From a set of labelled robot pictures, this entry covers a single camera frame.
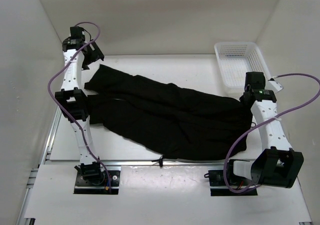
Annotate black trousers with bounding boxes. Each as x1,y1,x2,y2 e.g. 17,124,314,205
84,65,253,161

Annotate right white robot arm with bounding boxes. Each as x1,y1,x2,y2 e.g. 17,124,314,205
224,72,304,188

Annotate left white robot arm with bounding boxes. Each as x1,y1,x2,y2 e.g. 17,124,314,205
54,26,106,186

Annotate white plastic mesh basket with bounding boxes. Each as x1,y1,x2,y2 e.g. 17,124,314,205
214,41,271,98

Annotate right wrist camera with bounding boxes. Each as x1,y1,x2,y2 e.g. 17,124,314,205
265,77,284,94

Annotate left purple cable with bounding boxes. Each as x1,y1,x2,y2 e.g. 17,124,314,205
47,21,111,186

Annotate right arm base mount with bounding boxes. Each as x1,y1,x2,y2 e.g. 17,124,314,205
203,170,258,197

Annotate aluminium front rail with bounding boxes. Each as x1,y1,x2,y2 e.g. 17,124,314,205
101,158,224,167

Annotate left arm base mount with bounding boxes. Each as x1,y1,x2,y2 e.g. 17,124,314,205
73,165,121,195

